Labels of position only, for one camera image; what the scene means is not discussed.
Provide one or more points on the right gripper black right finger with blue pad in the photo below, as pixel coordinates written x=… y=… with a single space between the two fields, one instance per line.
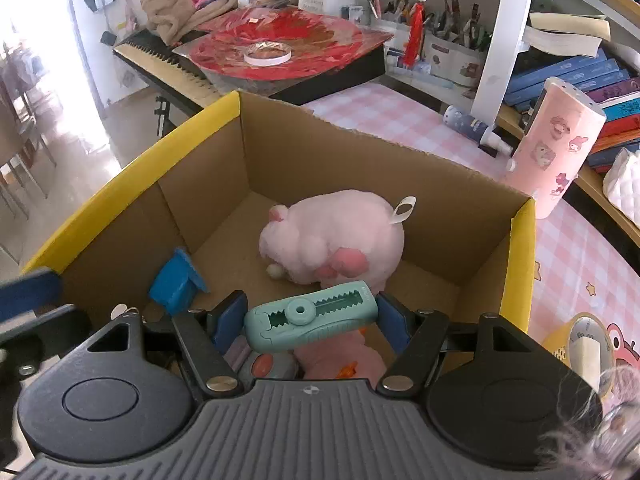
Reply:
x=416 y=337

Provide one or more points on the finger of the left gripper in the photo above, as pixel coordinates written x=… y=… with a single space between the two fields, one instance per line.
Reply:
x=28 y=292

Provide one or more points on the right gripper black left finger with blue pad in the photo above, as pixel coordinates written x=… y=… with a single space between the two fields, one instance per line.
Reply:
x=204 y=338

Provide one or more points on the blue paper toy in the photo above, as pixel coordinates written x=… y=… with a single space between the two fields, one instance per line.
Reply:
x=177 y=283

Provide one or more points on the small pink plush chick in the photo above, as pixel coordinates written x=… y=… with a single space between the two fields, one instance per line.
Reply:
x=344 y=356

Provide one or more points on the grey toy car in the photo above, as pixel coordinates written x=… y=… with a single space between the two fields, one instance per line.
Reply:
x=251 y=365

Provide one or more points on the large pink plush pig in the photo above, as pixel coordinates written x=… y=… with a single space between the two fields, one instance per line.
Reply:
x=336 y=238

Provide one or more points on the yellow tape roll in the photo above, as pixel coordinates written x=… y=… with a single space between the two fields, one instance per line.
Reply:
x=584 y=346

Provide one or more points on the yellow cardboard box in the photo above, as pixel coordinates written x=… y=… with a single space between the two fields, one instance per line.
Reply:
x=241 y=165

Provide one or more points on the pink cartoon desk mat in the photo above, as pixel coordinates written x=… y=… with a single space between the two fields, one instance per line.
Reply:
x=492 y=254

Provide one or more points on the white blue glue bottle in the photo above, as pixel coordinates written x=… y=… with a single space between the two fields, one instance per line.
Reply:
x=475 y=130

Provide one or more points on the white quilted pearl handbag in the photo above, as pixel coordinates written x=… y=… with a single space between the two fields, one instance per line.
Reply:
x=621 y=184

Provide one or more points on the pink cylindrical pen holder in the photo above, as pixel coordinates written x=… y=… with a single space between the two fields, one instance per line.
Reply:
x=557 y=140

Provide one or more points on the black electric piano keyboard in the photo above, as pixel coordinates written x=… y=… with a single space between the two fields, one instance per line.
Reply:
x=171 y=75

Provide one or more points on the red hanging tassel doll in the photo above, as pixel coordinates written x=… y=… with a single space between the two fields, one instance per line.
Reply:
x=416 y=33

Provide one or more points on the white tape roll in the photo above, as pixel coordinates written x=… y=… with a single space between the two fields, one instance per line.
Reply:
x=267 y=54

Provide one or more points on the white pen organizer box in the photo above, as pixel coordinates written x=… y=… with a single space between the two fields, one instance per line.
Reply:
x=454 y=44

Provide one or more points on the red patterned paper pile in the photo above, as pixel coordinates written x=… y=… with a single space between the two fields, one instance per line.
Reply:
x=319 y=43

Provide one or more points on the row of books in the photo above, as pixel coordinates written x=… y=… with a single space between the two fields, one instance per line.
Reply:
x=603 y=84

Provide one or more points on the beige crumpled blanket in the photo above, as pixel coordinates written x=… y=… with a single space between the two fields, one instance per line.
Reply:
x=172 y=19

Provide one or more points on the white bookshelf frame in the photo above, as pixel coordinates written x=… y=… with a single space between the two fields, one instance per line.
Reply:
x=505 y=35

